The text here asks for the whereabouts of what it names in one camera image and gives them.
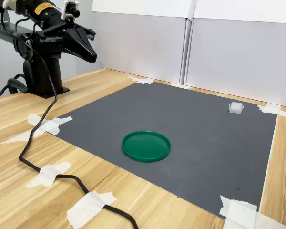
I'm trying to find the white plastic clip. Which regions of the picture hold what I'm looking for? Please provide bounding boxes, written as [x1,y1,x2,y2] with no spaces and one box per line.
[2,0,17,10]

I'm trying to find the thick black power cable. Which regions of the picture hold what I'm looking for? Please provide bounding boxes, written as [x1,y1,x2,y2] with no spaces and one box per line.
[0,73,31,108]

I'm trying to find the long pointed white tape piece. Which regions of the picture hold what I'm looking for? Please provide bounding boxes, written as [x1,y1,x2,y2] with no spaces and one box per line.
[0,128,48,145]

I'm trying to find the large crumpled white tape patch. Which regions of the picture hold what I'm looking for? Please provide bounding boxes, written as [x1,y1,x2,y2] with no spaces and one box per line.
[219,195,286,229]

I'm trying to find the round green lid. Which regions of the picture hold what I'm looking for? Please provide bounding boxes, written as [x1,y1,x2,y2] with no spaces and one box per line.
[121,130,172,164]

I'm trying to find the pale lilac partition panel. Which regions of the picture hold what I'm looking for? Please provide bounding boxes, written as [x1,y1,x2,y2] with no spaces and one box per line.
[184,18,286,109]
[95,10,190,85]

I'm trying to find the thin black camera cable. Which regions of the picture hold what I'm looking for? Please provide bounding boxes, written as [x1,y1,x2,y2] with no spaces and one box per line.
[1,4,140,229]

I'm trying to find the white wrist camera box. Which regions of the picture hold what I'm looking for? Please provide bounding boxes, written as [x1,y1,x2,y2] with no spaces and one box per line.
[61,0,81,20]

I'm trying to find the white board above partition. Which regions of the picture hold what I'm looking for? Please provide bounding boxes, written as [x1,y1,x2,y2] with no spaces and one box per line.
[92,0,198,19]
[192,0,286,25]

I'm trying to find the white tape over cable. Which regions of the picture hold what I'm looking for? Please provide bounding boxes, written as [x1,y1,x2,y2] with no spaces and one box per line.
[25,162,72,189]
[66,191,117,228]

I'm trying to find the white plastic terminal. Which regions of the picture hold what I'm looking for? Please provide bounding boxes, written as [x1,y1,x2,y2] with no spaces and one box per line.
[228,101,244,115]

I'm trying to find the dark grey mat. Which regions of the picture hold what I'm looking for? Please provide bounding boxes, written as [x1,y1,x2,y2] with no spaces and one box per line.
[54,81,278,219]

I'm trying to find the long thin white tape strip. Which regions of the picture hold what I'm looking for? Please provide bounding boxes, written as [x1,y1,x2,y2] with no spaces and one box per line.
[258,114,281,213]

